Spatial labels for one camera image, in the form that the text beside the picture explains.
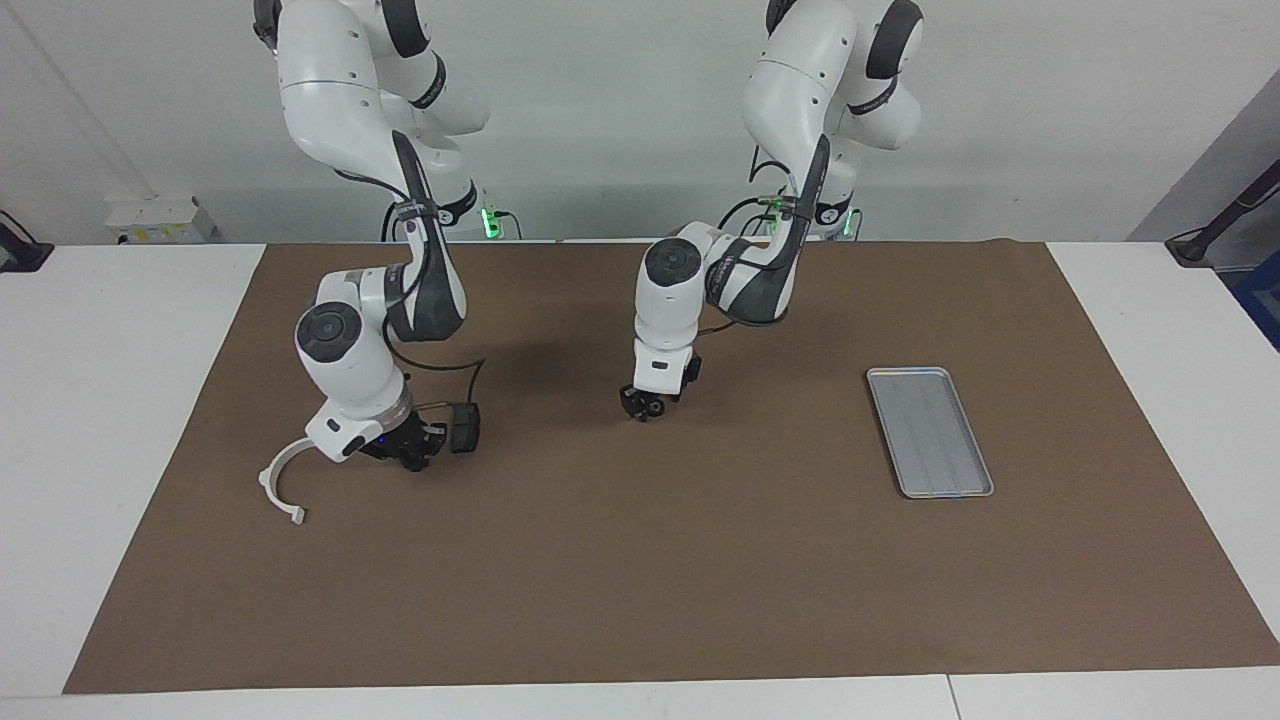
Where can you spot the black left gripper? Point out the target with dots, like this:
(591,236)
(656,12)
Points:
(692,378)

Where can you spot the silver metal tray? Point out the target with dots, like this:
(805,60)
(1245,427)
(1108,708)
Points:
(930,435)

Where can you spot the white semicircular bracket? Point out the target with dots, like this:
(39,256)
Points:
(268,482)

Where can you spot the black table clamp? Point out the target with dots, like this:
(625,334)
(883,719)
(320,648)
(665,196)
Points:
(22,252)

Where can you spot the blue box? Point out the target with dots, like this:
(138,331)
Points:
(1262,300)

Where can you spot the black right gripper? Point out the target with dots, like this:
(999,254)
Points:
(405,442)

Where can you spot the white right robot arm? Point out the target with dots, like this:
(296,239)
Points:
(350,370)

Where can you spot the brown table mat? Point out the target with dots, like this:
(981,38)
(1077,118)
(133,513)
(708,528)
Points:
(640,580)

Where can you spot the black stand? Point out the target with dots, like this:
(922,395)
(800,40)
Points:
(1215,225)

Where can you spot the white power box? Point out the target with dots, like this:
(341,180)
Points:
(160,220)

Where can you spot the short dark brake pad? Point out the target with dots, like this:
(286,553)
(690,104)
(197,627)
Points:
(466,428)

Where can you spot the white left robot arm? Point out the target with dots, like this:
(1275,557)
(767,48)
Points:
(670,300)

